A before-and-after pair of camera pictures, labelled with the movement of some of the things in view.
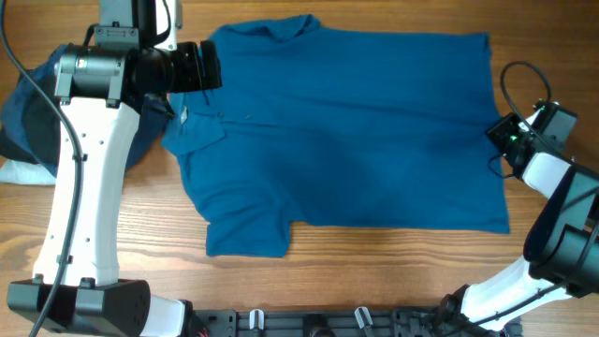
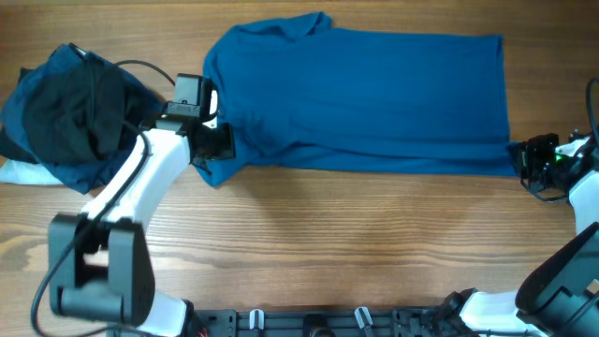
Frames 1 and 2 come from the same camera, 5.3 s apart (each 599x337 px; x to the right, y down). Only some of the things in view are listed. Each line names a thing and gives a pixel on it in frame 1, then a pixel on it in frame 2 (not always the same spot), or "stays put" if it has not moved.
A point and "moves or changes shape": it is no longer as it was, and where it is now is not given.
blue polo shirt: [337, 127] moves or changes shape
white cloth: [15, 171] stays put
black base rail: [333, 322] stays put
